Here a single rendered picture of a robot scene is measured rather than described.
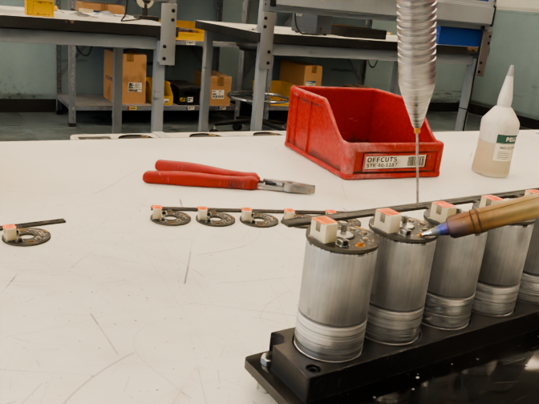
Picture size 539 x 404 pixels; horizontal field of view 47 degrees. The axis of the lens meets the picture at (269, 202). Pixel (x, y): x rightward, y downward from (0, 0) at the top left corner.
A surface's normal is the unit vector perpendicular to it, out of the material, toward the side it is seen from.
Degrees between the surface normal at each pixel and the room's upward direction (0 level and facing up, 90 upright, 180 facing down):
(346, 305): 90
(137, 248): 0
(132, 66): 91
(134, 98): 89
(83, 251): 0
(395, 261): 90
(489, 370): 0
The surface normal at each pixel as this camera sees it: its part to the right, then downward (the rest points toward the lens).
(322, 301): -0.43, 0.24
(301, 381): -0.84, 0.09
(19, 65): 0.48, 0.32
